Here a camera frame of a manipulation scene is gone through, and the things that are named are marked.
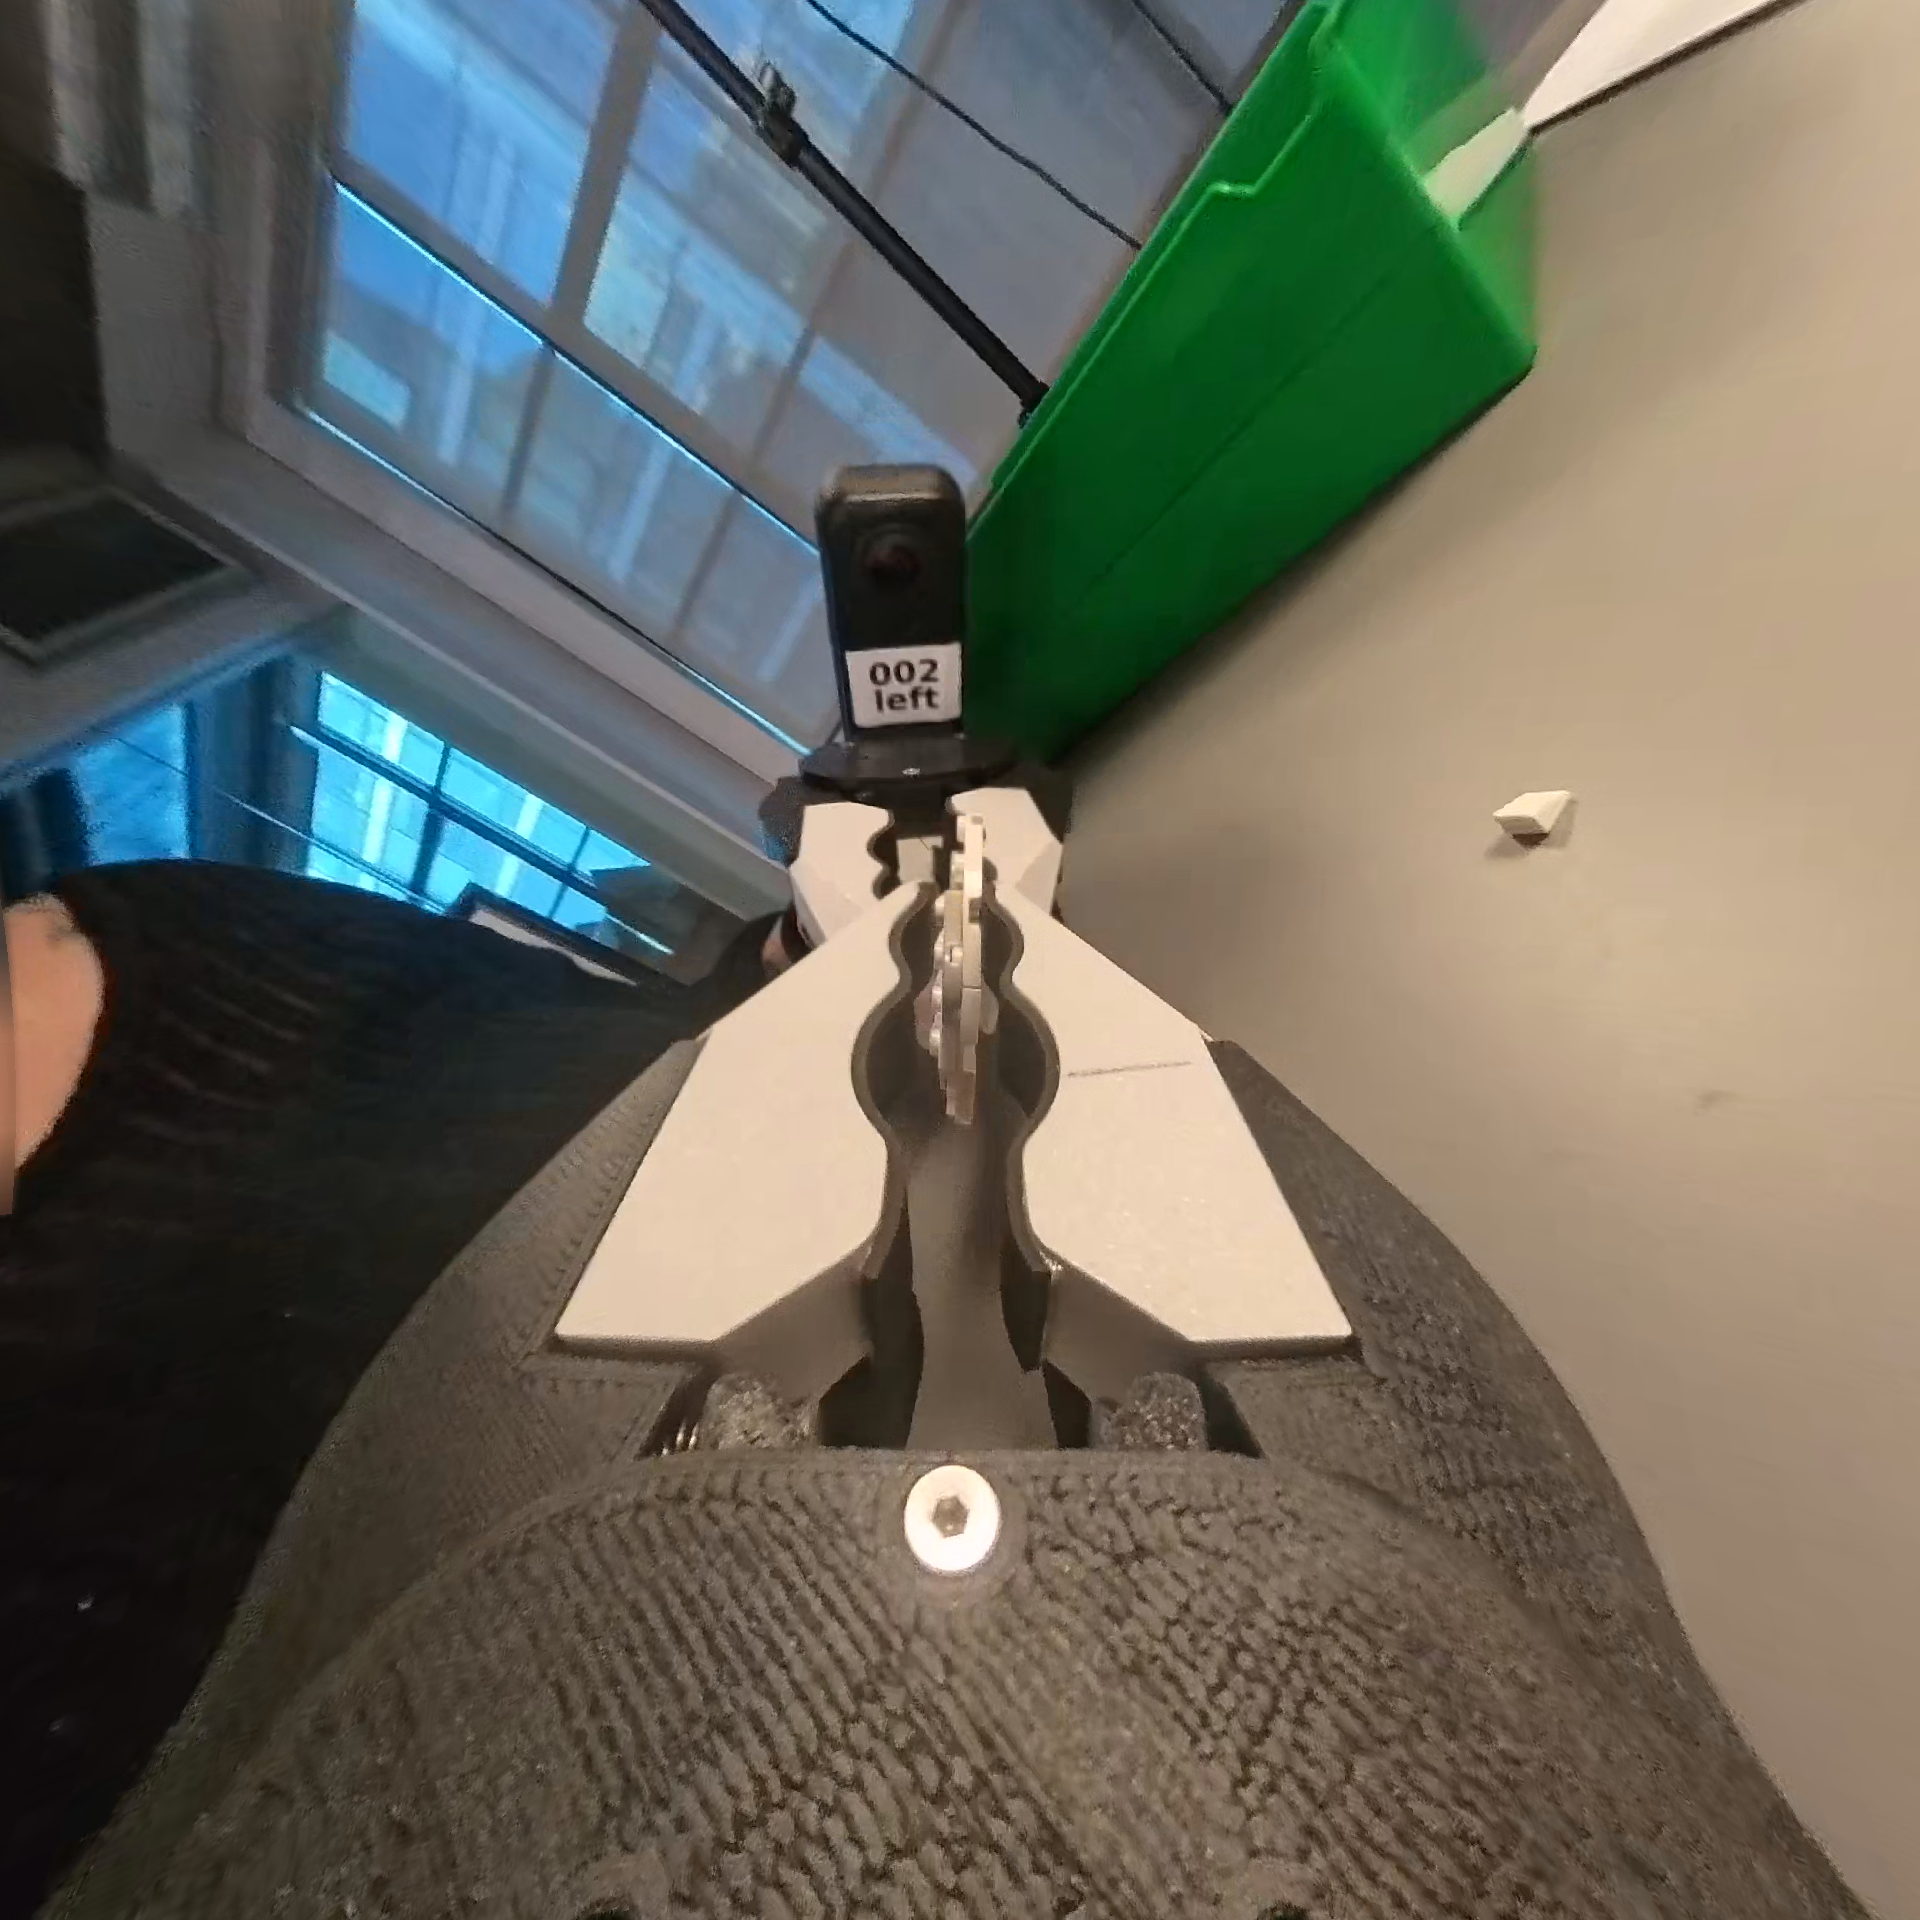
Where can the large paned window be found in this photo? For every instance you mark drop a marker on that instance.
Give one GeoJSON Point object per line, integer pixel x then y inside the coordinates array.
{"type": "Point", "coordinates": [601, 302]}

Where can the black tripod pole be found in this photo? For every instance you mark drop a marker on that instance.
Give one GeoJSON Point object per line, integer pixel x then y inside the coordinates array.
{"type": "Point", "coordinates": [899, 255]}

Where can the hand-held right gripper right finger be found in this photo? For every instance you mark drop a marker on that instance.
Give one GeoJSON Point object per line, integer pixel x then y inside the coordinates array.
{"type": "Point", "coordinates": [1184, 1200]}

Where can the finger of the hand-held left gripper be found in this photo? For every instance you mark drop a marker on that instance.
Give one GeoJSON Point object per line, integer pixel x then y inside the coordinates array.
{"type": "Point", "coordinates": [833, 879]}
{"type": "Point", "coordinates": [1021, 850]}

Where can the small white lego piece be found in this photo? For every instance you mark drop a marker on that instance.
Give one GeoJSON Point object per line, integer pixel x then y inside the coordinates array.
{"type": "Point", "coordinates": [1529, 813]}

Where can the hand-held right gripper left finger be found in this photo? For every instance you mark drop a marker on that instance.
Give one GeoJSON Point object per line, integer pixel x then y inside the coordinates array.
{"type": "Point", "coordinates": [719, 1200]}

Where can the person's left forearm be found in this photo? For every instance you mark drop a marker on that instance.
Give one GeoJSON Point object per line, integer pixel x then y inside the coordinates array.
{"type": "Point", "coordinates": [377, 1022]}

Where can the green plastic bin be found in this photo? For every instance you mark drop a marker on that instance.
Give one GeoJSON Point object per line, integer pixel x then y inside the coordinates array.
{"type": "Point", "coordinates": [1275, 376]}

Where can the white round lego plate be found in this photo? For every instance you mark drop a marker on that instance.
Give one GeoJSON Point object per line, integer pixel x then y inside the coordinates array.
{"type": "Point", "coordinates": [961, 932]}

